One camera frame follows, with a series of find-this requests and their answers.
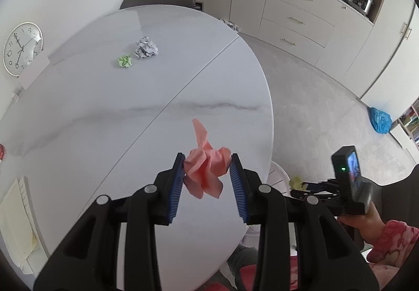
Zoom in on white printed paper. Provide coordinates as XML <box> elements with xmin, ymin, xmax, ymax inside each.
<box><xmin>134</xmin><ymin>36</ymin><xmax>158</xmax><ymax>59</ymax></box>

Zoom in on pink paper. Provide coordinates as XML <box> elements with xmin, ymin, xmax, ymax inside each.
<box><xmin>183</xmin><ymin>118</ymin><xmax>231</xmax><ymax>200</ymax></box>

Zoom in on white cloth bag on floor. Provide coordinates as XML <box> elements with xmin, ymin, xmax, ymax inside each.
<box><xmin>220</xmin><ymin>18</ymin><xmax>240</xmax><ymax>33</ymax></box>

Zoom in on white round trash bin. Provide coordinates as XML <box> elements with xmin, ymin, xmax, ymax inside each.
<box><xmin>241</xmin><ymin>160</ymin><xmax>290</xmax><ymax>248</ymax></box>

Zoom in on white round wall clock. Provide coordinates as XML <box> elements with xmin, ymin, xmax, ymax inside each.
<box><xmin>2</xmin><ymin>22</ymin><xmax>43</xmax><ymax>77</ymax></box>

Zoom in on blue plastic bag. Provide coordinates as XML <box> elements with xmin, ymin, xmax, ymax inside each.
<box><xmin>368</xmin><ymin>108</ymin><xmax>393</xmax><ymax>134</ymax></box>

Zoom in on small red white box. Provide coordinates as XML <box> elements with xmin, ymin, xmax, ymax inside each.
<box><xmin>0</xmin><ymin>144</ymin><xmax>4</xmax><ymax>161</ymax></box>

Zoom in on white drawer cabinet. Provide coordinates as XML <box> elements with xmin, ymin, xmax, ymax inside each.
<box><xmin>258</xmin><ymin>0</ymin><xmax>373</xmax><ymax>83</ymax></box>

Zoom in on person's right hand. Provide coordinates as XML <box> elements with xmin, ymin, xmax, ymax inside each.
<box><xmin>337</xmin><ymin>202</ymin><xmax>386</xmax><ymax>246</ymax></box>

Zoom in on yellow green paper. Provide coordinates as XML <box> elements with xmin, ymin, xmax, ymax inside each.
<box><xmin>289</xmin><ymin>177</ymin><xmax>307</xmax><ymax>191</ymax></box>

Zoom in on stack of paper documents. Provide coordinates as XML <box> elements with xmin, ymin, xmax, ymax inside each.
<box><xmin>1</xmin><ymin>180</ymin><xmax>38</xmax><ymax>275</ymax></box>

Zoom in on white paper card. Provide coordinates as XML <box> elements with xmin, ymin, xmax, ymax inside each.
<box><xmin>18</xmin><ymin>52</ymin><xmax>50</xmax><ymax>90</ymax></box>

